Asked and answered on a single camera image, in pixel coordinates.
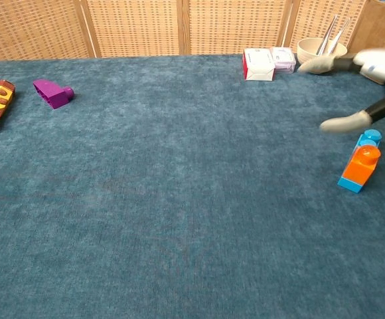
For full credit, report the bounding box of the purple toy block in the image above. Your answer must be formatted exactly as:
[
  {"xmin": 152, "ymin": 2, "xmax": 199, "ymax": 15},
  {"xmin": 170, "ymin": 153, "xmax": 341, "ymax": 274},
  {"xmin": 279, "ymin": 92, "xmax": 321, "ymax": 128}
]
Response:
[{"xmin": 33, "ymin": 78, "xmax": 76, "ymax": 110}]

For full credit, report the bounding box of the metal spoon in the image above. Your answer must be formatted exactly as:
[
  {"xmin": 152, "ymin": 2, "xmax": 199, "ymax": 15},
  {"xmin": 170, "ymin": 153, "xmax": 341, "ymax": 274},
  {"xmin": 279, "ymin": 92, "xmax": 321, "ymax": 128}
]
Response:
[
  {"xmin": 315, "ymin": 14, "xmax": 340, "ymax": 56},
  {"xmin": 327, "ymin": 17, "xmax": 352, "ymax": 56}
]

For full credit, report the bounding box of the blue four-stud toy block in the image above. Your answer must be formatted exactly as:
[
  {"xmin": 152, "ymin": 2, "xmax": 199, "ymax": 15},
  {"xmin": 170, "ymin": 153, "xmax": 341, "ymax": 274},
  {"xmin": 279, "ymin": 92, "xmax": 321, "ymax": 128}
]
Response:
[{"xmin": 337, "ymin": 129, "xmax": 382, "ymax": 194}]

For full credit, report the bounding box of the white and red carton box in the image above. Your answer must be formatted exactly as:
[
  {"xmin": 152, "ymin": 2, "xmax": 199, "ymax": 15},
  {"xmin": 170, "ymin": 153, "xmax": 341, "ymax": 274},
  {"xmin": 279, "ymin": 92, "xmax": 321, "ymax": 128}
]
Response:
[{"xmin": 242, "ymin": 48, "xmax": 275, "ymax": 82}]

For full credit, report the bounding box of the woven bamboo folding screen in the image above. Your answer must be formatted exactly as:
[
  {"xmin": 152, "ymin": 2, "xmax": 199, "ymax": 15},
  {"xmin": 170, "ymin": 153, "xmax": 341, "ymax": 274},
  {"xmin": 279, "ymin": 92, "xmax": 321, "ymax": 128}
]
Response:
[{"xmin": 0, "ymin": 0, "xmax": 376, "ymax": 61}]

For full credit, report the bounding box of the beige bowl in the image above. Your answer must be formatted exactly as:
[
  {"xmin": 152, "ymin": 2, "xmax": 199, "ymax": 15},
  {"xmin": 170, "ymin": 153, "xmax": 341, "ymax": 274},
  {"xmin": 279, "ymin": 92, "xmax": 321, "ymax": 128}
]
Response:
[{"xmin": 297, "ymin": 37, "xmax": 348, "ymax": 74}]

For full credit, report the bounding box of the brown cardboard box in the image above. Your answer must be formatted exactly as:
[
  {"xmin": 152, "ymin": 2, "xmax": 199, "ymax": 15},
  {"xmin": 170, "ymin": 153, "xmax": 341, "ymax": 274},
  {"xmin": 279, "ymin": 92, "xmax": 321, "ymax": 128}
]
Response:
[{"xmin": 347, "ymin": 0, "xmax": 385, "ymax": 56}]

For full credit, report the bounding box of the small clear plastic box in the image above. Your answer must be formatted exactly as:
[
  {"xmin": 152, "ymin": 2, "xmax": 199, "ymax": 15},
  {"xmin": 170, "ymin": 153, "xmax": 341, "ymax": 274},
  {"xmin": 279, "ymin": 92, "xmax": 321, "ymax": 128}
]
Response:
[{"xmin": 270, "ymin": 46, "xmax": 296, "ymax": 74}]

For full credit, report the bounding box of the teal blue table cloth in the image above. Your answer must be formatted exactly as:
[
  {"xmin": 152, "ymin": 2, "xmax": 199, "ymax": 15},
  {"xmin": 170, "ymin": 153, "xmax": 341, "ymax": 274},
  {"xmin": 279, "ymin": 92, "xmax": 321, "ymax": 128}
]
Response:
[{"xmin": 0, "ymin": 53, "xmax": 385, "ymax": 319}]

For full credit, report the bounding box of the orange toy block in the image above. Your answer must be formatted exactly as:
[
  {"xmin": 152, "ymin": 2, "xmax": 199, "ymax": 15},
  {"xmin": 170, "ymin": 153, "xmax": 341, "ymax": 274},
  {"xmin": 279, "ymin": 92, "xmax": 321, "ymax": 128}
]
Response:
[{"xmin": 341, "ymin": 144, "xmax": 382, "ymax": 187}]

